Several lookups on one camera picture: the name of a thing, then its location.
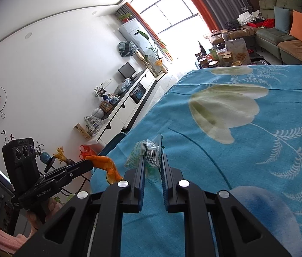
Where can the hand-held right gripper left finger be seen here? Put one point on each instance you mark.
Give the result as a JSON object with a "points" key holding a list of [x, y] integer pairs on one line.
{"points": [[138, 187]]}

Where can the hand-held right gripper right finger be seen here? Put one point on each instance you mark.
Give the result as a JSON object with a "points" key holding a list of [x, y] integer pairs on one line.
{"points": [[167, 187]]}

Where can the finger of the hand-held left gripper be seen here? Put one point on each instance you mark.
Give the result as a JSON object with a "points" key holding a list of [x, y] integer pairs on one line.
{"points": [[78, 167]]}

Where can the orange wrapper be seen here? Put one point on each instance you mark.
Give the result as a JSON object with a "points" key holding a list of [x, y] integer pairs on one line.
{"points": [[105, 164]]}

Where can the green white snack wrapper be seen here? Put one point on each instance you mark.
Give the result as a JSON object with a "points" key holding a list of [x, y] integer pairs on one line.
{"points": [[151, 152]]}

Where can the person's left hand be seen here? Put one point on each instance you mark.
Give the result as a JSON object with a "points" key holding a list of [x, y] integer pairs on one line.
{"points": [[51, 206]]}

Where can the red plastic bag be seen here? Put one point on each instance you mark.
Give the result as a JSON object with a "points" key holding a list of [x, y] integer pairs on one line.
{"points": [[86, 151]]}

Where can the yellow dried flowers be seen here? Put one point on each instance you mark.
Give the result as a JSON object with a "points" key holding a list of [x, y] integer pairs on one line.
{"points": [[60, 154]]}

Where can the blue vase with plant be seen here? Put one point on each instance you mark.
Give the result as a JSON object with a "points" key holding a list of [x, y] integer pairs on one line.
{"points": [[44, 156]]}

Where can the yellow tissue box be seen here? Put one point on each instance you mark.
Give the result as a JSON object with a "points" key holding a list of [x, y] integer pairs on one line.
{"points": [[82, 131]]}

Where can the glass ornament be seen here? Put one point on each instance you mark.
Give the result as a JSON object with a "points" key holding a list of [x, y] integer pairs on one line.
{"points": [[94, 123]]}

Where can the white ceramic jar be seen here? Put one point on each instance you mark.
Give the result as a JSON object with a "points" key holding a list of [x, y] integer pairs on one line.
{"points": [[98, 113]]}

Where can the wooden framed box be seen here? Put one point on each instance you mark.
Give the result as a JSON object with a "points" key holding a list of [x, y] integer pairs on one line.
{"points": [[106, 106]]}

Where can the pink cloth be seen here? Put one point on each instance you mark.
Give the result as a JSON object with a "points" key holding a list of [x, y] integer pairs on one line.
{"points": [[3, 239]]}

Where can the blue white porcelain jar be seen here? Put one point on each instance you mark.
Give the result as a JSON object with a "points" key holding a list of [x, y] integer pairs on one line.
{"points": [[113, 98]]}

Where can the flower vase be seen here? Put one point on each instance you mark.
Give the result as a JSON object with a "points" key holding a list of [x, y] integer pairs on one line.
{"points": [[101, 92]]}

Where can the white black TV cabinet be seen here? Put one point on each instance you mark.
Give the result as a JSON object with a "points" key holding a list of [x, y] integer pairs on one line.
{"points": [[129, 107]]}

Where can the clear plastic bag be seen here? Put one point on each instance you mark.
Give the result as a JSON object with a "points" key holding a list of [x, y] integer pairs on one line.
{"points": [[123, 85]]}

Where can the black monitor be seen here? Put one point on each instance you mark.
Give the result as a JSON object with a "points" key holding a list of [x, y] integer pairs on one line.
{"points": [[126, 70]]}

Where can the covered standing fan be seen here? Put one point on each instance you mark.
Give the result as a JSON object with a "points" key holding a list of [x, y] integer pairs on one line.
{"points": [[128, 48]]}

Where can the large leafy potted plant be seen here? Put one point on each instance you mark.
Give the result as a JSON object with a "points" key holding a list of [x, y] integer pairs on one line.
{"points": [[153, 48]]}

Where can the white standing air conditioner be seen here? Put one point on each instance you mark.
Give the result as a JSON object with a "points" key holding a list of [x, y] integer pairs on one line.
{"points": [[134, 32]]}

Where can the gathered orange grey curtain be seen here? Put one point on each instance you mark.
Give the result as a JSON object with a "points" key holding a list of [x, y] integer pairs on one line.
{"points": [[151, 32]]}

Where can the brown paper bag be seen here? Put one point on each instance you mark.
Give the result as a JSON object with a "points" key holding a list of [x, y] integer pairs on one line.
{"points": [[237, 50]]}

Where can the small potted plant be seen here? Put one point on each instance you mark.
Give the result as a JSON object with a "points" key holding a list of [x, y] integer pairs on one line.
{"points": [[124, 18]]}

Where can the cluttered coffee table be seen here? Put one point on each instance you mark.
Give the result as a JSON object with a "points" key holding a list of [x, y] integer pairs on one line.
{"points": [[255, 55]]}

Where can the window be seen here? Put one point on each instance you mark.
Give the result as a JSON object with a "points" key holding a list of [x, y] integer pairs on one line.
{"points": [[172, 13]]}

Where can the black clothes pile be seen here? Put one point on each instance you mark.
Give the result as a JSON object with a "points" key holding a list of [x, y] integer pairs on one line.
{"points": [[233, 24]]}

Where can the green sofa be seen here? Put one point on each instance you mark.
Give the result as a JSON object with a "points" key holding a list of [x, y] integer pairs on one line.
{"points": [[271, 36]]}

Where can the white clothes pile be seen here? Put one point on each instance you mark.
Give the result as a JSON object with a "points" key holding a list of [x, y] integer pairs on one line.
{"points": [[248, 16]]}

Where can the red cloth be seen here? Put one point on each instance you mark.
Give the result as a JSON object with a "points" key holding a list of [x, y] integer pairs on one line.
{"points": [[268, 23]]}

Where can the wide orange grey curtain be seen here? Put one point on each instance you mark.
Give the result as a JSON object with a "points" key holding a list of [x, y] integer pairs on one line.
{"points": [[215, 0]]}

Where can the small blue pillow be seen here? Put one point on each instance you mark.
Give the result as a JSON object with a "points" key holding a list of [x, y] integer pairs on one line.
{"points": [[281, 18]]}

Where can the brown stacked boxes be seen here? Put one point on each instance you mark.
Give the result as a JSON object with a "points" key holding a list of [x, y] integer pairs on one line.
{"points": [[251, 0]]}

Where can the wall socket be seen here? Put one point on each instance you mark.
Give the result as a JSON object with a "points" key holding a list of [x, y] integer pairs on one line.
{"points": [[107, 82]]}

